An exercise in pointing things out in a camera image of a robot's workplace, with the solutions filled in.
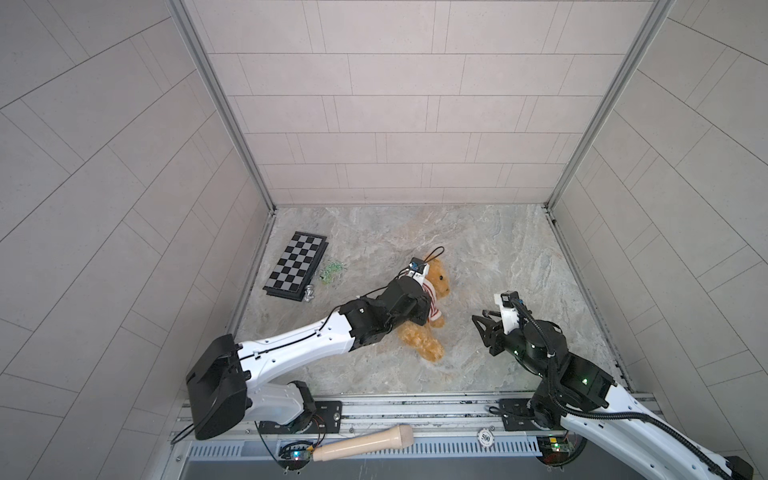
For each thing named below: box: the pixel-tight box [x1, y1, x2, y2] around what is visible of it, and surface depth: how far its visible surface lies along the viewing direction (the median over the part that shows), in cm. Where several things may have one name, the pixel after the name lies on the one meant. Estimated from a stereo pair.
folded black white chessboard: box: [262, 231, 329, 302], surface depth 96 cm
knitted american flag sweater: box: [422, 278, 442, 322], surface depth 79 cm
